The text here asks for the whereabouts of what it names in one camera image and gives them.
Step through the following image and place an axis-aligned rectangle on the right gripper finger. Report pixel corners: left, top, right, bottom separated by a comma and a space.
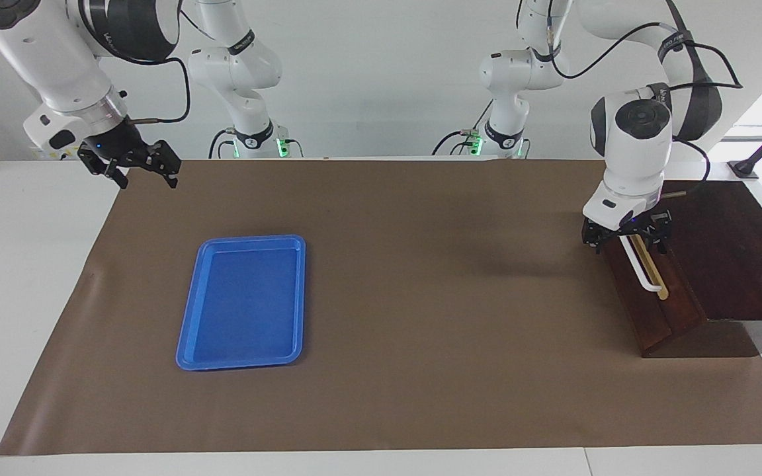
93, 159, 129, 190
149, 140, 181, 189

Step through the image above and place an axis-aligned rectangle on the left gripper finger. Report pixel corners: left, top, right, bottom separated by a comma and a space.
583, 221, 610, 255
646, 210, 673, 255

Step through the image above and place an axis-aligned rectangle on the wooden drawer with white handle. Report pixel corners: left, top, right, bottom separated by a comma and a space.
603, 231, 707, 354

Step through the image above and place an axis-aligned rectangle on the dark brown wooden cabinet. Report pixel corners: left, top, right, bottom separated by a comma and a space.
641, 180, 762, 359

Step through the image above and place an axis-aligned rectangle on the blue plastic tray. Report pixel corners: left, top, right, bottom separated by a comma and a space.
175, 234, 307, 372

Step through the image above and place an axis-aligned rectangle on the brown table mat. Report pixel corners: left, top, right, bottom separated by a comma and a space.
0, 157, 762, 457

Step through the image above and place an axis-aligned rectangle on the black right base cable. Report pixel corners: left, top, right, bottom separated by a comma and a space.
208, 128, 239, 159

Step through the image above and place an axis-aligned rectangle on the black base cable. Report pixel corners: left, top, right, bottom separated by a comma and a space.
208, 128, 239, 159
431, 99, 494, 157

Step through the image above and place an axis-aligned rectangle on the white wall socket box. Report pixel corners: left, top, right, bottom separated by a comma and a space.
29, 144, 81, 161

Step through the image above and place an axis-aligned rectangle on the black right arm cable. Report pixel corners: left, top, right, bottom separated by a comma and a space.
93, 8, 203, 126

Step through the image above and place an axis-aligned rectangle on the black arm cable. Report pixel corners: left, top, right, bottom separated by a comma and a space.
517, 0, 743, 199
93, 8, 203, 126

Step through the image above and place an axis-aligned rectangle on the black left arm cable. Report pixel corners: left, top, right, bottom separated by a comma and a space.
517, 0, 743, 199

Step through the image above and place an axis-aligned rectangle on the black left base cable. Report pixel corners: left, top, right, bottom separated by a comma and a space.
431, 99, 494, 157

